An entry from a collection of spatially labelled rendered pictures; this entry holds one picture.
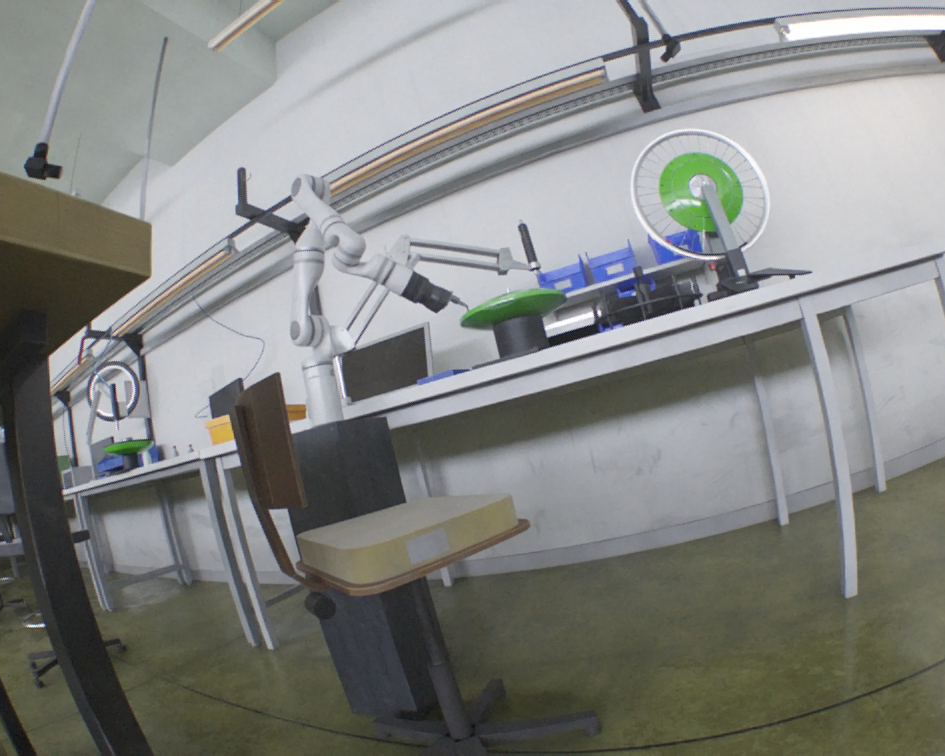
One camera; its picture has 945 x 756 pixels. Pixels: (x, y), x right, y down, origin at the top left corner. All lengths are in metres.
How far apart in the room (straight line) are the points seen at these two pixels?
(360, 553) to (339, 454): 0.48
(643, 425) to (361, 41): 3.13
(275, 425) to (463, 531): 0.35
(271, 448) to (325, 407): 0.58
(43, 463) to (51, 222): 0.27
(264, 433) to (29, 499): 0.38
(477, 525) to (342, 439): 0.48
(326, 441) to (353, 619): 0.48
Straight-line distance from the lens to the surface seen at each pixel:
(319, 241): 1.37
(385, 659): 1.30
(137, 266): 0.40
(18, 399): 0.56
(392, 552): 0.73
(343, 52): 3.72
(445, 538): 0.78
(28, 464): 0.55
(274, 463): 0.72
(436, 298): 1.19
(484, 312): 1.21
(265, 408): 0.73
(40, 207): 0.38
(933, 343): 2.67
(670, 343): 1.26
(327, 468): 1.19
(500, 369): 1.25
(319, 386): 1.29
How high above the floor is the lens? 0.76
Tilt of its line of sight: 6 degrees up
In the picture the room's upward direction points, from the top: 14 degrees counter-clockwise
